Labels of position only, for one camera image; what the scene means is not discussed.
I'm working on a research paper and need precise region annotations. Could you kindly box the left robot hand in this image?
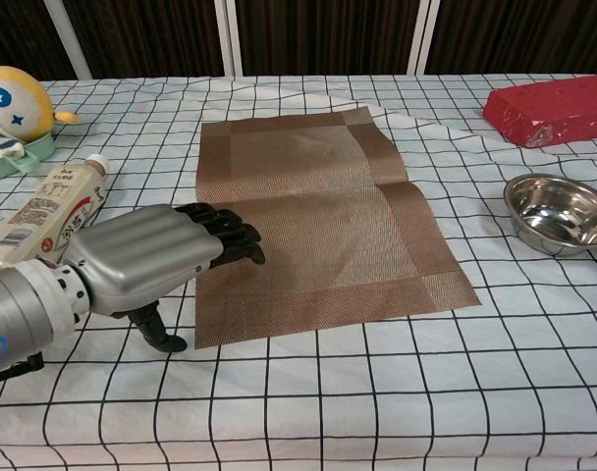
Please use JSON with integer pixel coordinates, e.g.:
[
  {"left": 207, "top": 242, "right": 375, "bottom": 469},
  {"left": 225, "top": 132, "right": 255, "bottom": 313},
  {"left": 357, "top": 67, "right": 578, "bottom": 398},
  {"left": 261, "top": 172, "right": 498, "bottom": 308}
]
[{"left": 62, "top": 201, "right": 267, "bottom": 353}]

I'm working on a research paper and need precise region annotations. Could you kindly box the brown woven placemat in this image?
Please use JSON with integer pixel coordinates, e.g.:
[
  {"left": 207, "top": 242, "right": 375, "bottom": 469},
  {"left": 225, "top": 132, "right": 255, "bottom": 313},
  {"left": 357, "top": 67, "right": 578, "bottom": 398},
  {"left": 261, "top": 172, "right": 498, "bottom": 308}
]
[{"left": 193, "top": 111, "right": 480, "bottom": 350}]

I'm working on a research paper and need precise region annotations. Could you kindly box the stainless steel bowl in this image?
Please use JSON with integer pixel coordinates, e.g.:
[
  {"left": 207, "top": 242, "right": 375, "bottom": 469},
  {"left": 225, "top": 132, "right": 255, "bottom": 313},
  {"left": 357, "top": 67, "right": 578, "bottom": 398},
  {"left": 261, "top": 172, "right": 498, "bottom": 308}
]
[{"left": 503, "top": 174, "right": 597, "bottom": 257}]

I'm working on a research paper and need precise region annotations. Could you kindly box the milk tea bottle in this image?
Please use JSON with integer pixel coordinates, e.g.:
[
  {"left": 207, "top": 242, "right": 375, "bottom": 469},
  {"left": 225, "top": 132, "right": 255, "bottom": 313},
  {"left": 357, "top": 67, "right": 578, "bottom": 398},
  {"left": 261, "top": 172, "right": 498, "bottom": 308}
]
[{"left": 0, "top": 153, "right": 111, "bottom": 270}]

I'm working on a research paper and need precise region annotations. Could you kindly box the green plastic container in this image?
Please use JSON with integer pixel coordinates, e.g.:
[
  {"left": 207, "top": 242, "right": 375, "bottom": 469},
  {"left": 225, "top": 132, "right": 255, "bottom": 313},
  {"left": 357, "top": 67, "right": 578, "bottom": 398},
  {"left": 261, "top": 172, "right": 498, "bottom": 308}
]
[{"left": 0, "top": 131, "right": 57, "bottom": 183}]

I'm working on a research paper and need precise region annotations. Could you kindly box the yellow plush toy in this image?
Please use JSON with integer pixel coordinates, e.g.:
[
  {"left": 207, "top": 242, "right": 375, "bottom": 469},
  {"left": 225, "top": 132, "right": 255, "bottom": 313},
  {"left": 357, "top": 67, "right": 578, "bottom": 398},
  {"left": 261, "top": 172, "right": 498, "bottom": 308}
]
[{"left": 0, "top": 51, "right": 83, "bottom": 161}]

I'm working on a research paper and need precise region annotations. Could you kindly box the dark slatted partition panel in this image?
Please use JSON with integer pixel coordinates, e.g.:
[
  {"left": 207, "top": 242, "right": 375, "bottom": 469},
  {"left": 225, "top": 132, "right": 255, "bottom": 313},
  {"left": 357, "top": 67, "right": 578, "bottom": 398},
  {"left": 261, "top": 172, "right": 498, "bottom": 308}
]
[
  {"left": 425, "top": 0, "right": 597, "bottom": 76},
  {"left": 235, "top": 0, "right": 421, "bottom": 78},
  {"left": 0, "top": 0, "right": 79, "bottom": 82},
  {"left": 62, "top": 0, "right": 226, "bottom": 79}
]

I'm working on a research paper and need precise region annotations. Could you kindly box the white checkered tablecloth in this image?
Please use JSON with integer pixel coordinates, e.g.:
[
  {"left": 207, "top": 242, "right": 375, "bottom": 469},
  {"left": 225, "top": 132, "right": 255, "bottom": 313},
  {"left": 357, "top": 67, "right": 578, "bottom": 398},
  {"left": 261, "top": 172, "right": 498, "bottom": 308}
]
[{"left": 0, "top": 73, "right": 597, "bottom": 471}]

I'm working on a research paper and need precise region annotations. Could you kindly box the red brick with white chips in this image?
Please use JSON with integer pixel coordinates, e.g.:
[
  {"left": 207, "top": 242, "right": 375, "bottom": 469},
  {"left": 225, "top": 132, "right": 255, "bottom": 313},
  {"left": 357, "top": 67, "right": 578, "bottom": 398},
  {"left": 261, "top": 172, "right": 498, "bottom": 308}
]
[{"left": 482, "top": 74, "right": 597, "bottom": 148}]

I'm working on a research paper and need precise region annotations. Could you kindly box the white partition post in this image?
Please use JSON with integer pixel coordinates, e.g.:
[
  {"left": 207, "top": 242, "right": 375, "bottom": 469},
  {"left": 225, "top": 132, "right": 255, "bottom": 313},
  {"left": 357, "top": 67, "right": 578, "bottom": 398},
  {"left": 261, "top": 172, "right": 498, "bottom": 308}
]
[
  {"left": 45, "top": 0, "right": 92, "bottom": 79},
  {"left": 213, "top": 0, "right": 244, "bottom": 78},
  {"left": 405, "top": 0, "right": 440, "bottom": 76}
]

